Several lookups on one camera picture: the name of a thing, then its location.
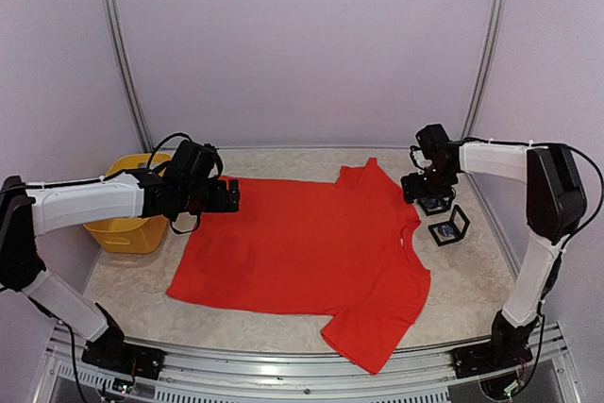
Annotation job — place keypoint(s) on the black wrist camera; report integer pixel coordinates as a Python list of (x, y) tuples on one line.
[(195, 162), (431, 148)]

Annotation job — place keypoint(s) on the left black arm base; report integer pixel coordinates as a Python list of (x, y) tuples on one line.
[(125, 360)]

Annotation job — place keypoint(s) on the front black display box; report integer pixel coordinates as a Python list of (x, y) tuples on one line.
[(457, 220)]

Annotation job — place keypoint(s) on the aluminium front rail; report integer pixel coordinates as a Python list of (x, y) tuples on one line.
[(197, 374)]

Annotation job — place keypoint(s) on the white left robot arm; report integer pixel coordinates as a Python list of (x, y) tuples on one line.
[(29, 211)]

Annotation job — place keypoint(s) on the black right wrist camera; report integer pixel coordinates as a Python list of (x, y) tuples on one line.
[(431, 148)]

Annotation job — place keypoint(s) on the rear black display box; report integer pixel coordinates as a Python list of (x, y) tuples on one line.
[(437, 204)]

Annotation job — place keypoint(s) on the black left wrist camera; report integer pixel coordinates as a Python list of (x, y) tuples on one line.
[(195, 162)]

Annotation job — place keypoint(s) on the right aluminium frame post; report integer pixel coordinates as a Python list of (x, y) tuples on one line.
[(487, 56)]

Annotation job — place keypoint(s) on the red t-shirt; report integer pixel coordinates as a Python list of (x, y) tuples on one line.
[(340, 249)]

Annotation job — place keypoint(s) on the yellow plastic basket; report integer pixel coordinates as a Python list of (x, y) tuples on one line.
[(131, 235)]

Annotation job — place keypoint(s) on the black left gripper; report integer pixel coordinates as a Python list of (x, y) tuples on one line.
[(219, 204)]

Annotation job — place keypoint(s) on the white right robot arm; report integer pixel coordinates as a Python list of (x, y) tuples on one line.
[(556, 206)]

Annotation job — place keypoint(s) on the blue brooch in front box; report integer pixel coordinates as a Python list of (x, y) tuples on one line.
[(446, 231)]

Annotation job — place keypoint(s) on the black display box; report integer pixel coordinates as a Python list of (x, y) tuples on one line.
[(437, 204), (457, 220)]

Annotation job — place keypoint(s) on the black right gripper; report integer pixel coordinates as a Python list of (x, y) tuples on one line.
[(411, 189)]

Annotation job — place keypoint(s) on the aluminium frame post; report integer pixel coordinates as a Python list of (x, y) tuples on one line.
[(487, 56), (118, 44)]

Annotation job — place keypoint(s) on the left aluminium frame post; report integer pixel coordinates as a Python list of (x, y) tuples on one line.
[(118, 44)]

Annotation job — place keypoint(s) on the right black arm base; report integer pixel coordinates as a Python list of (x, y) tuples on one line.
[(491, 356)]

